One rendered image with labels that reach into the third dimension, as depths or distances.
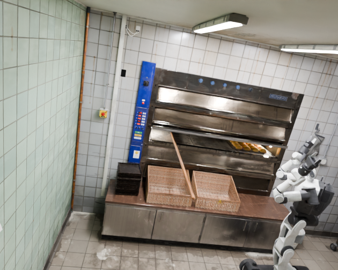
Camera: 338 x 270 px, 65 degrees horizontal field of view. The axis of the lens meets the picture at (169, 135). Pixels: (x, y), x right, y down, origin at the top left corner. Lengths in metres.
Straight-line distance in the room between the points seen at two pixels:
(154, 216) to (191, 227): 0.48
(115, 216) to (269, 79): 2.50
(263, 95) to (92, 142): 2.26
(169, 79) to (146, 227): 1.81
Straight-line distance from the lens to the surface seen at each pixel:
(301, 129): 4.00
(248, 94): 3.56
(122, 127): 3.40
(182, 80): 3.31
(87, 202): 3.92
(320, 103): 4.03
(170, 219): 3.37
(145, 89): 3.25
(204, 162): 3.65
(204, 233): 3.57
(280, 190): 2.60
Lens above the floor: 2.33
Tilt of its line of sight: 18 degrees down
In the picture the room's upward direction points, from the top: 11 degrees clockwise
